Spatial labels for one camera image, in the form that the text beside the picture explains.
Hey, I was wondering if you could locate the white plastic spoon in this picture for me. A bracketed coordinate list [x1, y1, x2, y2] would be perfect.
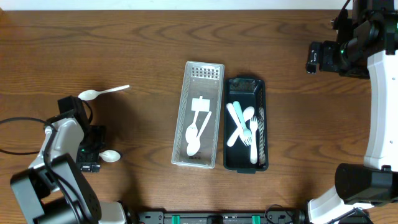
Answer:
[185, 111, 199, 143]
[187, 111, 212, 156]
[226, 106, 254, 147]
[78, 85, 130, 101]
[99, 150, 121, 163]

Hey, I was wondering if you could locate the black plastic mesh basket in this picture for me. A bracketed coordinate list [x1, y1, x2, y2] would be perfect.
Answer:
[223, 77, 269, 174]

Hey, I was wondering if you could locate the white plastic fork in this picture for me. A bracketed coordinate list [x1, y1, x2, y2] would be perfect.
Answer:
[226, 103, 252, 146]
[233, 101, 252, 145]
[250, 116, 258, 164]

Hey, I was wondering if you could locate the clear plastic mesh basket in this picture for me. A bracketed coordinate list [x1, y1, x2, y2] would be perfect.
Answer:
[171, 61, 224, 169]

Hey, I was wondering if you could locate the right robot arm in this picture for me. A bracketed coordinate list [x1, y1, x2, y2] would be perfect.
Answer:
[305, 0, 397, 223]

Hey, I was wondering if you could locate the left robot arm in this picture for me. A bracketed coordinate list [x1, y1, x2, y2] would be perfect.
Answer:
[10, 96, 134, 223]

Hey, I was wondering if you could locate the white label in basket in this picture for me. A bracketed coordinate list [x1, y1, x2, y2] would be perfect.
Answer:
[191, 98, 211, 112]

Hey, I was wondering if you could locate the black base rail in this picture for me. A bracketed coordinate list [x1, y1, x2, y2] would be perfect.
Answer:
[126, 208, 309, 224]

